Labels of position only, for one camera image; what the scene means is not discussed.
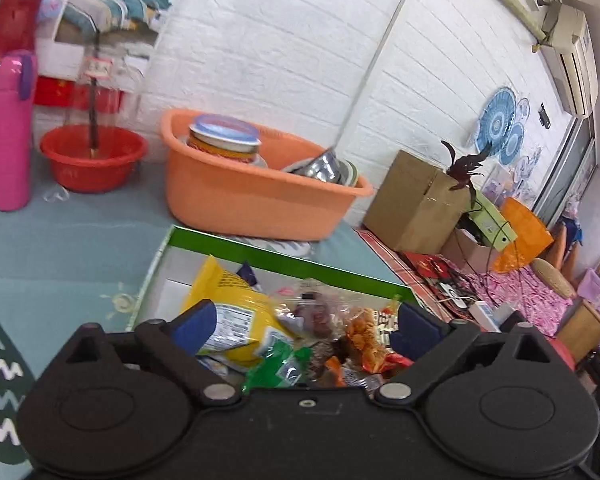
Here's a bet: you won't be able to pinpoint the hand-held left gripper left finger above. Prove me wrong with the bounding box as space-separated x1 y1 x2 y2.
62 299 241 406

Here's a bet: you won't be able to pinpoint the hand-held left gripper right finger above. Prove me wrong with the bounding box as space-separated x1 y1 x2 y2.
375 301 556 405

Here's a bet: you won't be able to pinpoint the green cardboard box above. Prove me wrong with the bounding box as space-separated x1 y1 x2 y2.
125 225 421 391

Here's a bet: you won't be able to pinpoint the large yellow snack packet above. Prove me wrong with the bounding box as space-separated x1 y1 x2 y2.
180 255 301 368

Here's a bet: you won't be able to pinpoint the clear packet of orange crisps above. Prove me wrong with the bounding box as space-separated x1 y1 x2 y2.
342 305 406 373

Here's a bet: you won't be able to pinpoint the green snack packet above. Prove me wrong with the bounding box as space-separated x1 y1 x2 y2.
242 337 313 393

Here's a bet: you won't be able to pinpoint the clear packet of dark red snacks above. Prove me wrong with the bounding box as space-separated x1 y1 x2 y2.
275 277 353 343

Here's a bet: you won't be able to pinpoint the red paper packets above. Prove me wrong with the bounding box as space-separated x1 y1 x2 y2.
402 252 461 281

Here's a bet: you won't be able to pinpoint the plaid mat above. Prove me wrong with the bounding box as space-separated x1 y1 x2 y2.
355 229 461 321

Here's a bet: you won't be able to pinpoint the white power strip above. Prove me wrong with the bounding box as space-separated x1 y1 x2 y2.
467 300 518 333

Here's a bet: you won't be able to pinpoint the open brown cardboard box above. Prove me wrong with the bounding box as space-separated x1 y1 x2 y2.
440 227 501 276

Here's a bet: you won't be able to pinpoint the pink floral blanket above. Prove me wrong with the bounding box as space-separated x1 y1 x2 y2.
455 260 576 336

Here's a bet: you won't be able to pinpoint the closed brown cardboard box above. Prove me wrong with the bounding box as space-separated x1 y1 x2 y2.
362 150 473 256

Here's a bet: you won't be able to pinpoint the orange plastic basin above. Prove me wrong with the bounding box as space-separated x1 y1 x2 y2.
160 108 375 242

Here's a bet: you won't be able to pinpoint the green shoe box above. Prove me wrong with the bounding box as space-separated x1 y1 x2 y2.
467 192 518 251

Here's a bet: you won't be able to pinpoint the teal printed tablecloth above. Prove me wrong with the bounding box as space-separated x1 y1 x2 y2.
0 155 416 480

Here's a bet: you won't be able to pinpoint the orange plastic bag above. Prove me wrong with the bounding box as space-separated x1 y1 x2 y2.
490 196 555 273

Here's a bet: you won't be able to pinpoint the woven straw cushion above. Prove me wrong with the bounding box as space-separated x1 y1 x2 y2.
530 257 578 301

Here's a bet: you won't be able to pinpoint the wooden cabinet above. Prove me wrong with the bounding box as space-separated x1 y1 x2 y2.
555 300 600 351

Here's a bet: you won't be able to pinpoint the white green ceramic bowl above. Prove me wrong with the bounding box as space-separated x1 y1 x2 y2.
337 159 359 187

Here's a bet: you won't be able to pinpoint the purple leaf plant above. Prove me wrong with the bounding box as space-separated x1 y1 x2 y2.
440 140 493 211

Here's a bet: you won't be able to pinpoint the red plastic basin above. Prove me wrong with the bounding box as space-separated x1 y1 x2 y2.
39 125 149 194

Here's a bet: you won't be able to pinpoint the steel bowl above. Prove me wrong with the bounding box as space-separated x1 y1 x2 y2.
285 147 343 183

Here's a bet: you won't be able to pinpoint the jar with blue lid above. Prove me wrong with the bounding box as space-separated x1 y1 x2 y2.
186 114 262 165

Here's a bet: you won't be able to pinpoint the glass sliding door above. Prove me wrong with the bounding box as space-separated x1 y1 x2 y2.
532 115 598 221

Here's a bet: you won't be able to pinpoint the glass pitcher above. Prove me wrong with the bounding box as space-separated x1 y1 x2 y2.
62 45 148 161

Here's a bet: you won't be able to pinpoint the pink bottle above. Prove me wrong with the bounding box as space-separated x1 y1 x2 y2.
0 51 38 212

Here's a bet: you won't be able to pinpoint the red paper sheet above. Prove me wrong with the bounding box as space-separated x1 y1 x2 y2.
34 76 123 113

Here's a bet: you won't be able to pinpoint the white air conditioner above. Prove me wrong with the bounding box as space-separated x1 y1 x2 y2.
537 0 600 118

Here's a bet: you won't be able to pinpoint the beige wrapped pipe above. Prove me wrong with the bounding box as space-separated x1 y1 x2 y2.
455 0 546 41

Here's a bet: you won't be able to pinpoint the red thermos jug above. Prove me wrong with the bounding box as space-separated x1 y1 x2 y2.
0 0 46 187

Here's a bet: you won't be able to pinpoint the medium blue round wall decoration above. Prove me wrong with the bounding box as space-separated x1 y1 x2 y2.
500 122 526 166

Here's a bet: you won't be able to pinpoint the large blue round wall decoration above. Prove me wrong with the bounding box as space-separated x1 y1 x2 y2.
472 86 517 147

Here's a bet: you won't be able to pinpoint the white wall conduit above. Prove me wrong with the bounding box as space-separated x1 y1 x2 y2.
332 0 426 153

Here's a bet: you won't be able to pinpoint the wall poster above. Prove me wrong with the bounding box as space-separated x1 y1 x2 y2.
0 0 201 81

